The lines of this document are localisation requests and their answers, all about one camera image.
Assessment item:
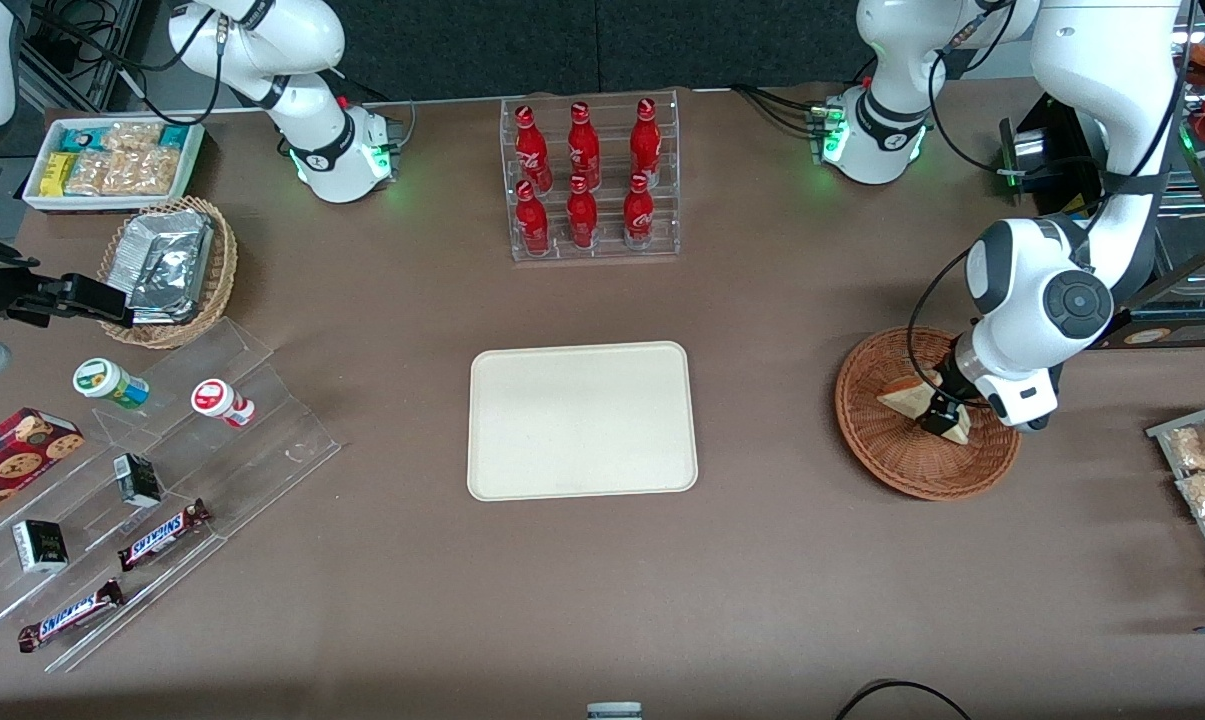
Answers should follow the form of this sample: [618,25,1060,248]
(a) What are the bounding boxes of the black glass food warmer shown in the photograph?
[997,20,1205,351]

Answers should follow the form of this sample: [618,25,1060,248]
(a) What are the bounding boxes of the white snack tray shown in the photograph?
[22,117,206,213]

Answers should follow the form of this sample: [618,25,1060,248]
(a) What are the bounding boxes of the green lid cup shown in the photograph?
[72,357,151,411]

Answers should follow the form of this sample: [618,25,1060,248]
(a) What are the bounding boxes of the triangle sandwich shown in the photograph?
[877,372,973,444]

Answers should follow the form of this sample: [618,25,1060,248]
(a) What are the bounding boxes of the clear peanut bag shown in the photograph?
[102,148,181,197]
[67,150,113,196]
[102,122,163,153]

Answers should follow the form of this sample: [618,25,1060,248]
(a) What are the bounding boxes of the brown wicker basket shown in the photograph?
[835,326,1023,502]

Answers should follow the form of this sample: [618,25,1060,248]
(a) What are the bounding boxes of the snickers bar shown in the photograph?
[117,498,212,573]
[17,579,125,654]

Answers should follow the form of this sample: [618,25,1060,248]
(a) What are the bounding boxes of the clear acrylic tiered stand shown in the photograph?
[0,318,343,674]

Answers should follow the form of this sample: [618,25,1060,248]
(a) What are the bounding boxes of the red lid cup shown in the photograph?
[190,378,257,429]

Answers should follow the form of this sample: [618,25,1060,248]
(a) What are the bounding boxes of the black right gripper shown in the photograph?
[0,228,137,330]

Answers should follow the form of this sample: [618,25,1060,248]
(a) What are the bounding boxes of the silver foil packet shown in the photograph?
[122,208,215,326]

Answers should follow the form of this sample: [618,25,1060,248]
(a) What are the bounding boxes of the grey metal snack tray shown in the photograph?
[1145,398,1205,613]

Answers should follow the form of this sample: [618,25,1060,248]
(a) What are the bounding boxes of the cream plastic tray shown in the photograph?
[467,341,700,502]

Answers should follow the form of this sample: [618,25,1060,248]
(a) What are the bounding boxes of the small black carton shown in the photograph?
[12,519,70,575]
[113,452,163,509]

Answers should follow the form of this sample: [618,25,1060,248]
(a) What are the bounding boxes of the red plaid cookie box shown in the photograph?
[0,406,86,534]

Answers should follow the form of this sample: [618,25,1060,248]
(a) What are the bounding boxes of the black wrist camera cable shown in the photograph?
[906,248,975,406]

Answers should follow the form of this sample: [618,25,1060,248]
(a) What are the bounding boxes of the clear acrylic bottle rack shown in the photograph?
[500,89,681,263]

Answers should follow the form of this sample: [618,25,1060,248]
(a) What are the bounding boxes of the yellow snack packet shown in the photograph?
[40,152,79,198]

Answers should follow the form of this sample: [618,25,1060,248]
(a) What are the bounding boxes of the black base cables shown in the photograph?
[732,85,828,137]

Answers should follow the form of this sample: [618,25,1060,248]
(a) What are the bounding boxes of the black cable loop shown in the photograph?
[835,679,973,720]

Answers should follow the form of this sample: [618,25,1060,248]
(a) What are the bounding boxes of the red cola bottle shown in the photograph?
[568,101,603,189]
[515,105,553,192]
[622,172,656,249]
[566,175,600,251]
[630,97,663,186]
[515,180,551,257]

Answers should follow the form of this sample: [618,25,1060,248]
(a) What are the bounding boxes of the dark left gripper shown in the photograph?
[919,334,985,437]

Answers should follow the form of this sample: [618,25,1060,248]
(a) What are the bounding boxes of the light wicker basket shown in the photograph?
[97,196,239,350]

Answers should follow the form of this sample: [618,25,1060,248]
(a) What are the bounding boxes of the black equipment rack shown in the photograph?
[17,0,145,113]

